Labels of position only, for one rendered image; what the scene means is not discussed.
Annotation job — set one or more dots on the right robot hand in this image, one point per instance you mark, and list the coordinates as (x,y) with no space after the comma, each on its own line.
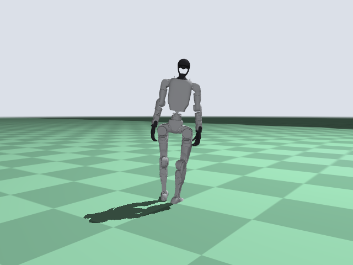
(197,137)

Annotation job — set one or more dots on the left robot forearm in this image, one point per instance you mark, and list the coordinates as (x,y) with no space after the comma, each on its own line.
(157,112)

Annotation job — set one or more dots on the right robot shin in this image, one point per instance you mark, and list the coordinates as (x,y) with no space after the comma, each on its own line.
(179,179)

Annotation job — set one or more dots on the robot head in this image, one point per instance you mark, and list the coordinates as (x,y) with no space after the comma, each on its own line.
(183,63)

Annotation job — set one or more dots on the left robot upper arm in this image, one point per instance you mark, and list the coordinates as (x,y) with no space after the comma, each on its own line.
(163,91)

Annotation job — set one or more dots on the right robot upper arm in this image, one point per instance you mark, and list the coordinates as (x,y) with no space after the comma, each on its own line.
(197,96)

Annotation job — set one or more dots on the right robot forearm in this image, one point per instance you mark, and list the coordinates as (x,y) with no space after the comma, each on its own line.
(198,119)

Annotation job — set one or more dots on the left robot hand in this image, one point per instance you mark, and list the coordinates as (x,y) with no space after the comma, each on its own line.
(153,130)

